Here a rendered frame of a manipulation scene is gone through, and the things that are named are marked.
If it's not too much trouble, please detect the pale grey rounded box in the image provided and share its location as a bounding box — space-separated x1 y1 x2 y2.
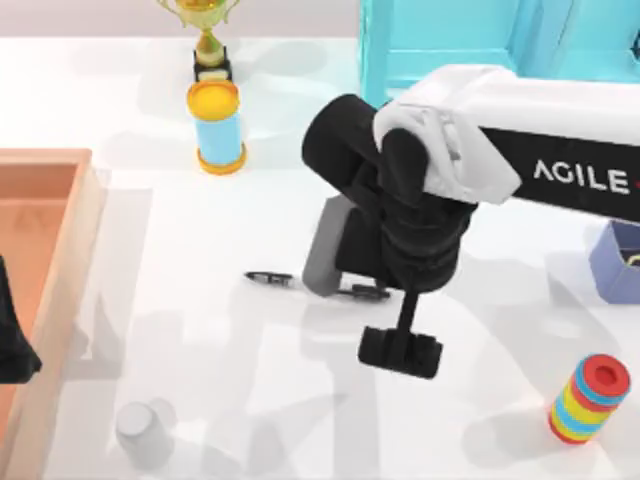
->
301 196 352 300

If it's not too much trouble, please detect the stack of coloured rings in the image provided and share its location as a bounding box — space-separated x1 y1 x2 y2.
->
549 353 632 444

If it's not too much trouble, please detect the periwinkle blue box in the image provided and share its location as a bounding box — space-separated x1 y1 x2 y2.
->
588 219 640 307

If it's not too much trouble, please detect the grey cup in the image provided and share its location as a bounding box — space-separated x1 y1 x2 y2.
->
115 399 169 454

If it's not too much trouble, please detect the light blue rack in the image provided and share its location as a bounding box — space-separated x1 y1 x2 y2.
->
358 0 640 107

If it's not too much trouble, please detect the yellow and blue can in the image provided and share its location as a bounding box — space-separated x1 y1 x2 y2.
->
186 79 249 176

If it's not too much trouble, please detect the gold trophy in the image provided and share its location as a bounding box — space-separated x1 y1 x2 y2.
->
158 0 236 84

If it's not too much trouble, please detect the shallow salmon-coloured box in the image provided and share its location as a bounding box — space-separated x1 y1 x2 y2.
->
0 148 109 480

